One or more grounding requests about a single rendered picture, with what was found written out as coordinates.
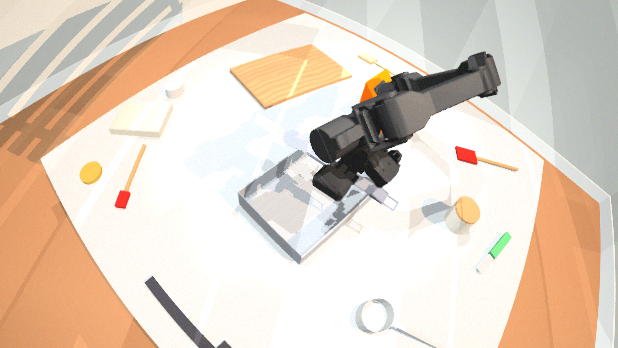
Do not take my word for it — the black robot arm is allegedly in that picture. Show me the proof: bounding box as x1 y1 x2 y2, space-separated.
309 51 501 189

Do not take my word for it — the grey cylinder with orange lid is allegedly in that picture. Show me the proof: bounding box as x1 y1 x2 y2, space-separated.
444 196 481 235

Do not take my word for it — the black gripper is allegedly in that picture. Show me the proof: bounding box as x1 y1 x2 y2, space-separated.
312 145 369 202

